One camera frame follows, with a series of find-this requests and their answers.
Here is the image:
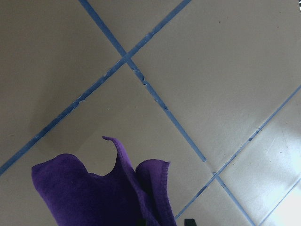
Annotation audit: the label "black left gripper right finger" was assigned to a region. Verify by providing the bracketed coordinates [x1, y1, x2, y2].
[184, 218, 196, 226]

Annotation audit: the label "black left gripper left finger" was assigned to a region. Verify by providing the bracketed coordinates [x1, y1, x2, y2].
[137, 219, 146, 226]

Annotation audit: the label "purple towel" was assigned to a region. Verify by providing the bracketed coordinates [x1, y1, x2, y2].
[31, 137, 176, 226]

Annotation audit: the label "blue tape grid lines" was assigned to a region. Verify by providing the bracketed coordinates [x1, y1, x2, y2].
[0, 0, 301, 226]

